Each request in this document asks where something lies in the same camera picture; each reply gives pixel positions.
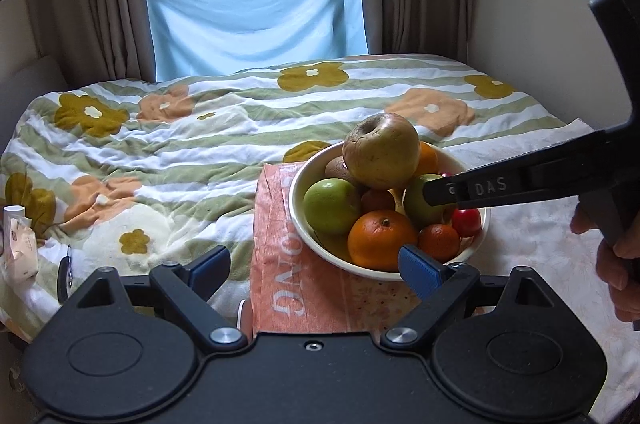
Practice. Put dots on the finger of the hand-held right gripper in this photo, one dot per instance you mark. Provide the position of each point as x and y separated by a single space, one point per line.
500 186

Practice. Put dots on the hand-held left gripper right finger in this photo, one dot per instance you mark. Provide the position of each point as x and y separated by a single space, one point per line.
420 271

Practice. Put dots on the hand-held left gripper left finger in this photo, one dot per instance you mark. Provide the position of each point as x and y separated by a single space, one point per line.
210 268

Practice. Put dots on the red cherry tomato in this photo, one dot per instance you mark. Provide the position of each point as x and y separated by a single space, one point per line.
467 222

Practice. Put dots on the large orange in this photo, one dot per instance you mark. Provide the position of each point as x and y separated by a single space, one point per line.
382 239

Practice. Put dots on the green apple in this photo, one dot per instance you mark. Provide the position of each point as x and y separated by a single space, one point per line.
415 214
331 206

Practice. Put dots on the cream oval bowl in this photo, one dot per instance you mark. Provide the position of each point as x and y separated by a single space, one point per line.
300 214

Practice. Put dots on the large wrinkled yellow apple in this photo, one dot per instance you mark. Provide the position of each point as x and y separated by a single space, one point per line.
382 151

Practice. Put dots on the person's right hand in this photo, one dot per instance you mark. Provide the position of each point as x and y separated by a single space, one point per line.
615 271

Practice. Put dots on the pink towel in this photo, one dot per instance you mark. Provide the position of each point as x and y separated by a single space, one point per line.
525 244

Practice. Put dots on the medium orange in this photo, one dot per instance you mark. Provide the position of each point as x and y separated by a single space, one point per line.
429 158

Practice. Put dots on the floral striped quilt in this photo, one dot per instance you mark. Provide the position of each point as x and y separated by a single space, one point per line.
200 143

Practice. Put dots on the brown kiwi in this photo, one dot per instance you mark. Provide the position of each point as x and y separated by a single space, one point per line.
340 168

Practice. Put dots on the small black object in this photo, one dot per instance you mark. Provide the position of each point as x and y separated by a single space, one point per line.
64 274

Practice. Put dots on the white tissue packet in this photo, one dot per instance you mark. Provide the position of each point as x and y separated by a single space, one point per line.
20 249

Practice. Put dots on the small white bottle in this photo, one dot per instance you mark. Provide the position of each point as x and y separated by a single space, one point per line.
14 212

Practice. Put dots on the grey headboard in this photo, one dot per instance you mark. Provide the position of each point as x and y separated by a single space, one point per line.
30 88

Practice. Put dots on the light blue cloth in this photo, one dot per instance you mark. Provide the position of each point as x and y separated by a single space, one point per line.
250 13

